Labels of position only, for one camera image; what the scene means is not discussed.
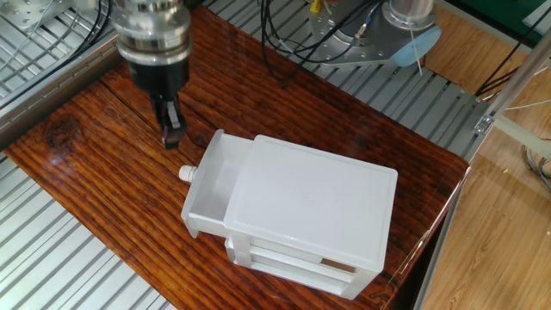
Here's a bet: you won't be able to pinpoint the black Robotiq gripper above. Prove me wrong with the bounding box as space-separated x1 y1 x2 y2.
127 55 190 150

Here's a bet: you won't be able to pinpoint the white plastic drawer cabinet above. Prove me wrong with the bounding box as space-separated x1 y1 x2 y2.
223 133 399 301

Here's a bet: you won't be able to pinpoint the brown wooden board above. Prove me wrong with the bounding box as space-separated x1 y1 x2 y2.
3 6 470 310

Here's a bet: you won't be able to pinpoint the silver plate with holes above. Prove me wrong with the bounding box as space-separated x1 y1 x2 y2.
0 0 77 32

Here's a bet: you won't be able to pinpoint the grey aluminium rail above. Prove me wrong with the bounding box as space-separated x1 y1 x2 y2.
0 36 124 150

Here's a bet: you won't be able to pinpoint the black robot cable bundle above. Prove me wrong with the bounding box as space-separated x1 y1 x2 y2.
259 0 381 85

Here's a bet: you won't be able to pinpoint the black cables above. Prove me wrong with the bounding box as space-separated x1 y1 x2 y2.
64 0 115 65

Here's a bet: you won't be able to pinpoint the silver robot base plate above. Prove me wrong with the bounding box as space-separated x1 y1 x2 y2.
307 0 431 66

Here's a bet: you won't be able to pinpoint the aluminium frame beam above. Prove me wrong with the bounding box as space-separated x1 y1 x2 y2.
473 38 551 135

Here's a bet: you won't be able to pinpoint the black cables along frame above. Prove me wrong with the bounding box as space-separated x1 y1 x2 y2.
475 3 551 98

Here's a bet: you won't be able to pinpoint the grey cable bundle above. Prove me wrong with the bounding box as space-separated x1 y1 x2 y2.
521 144 551 193

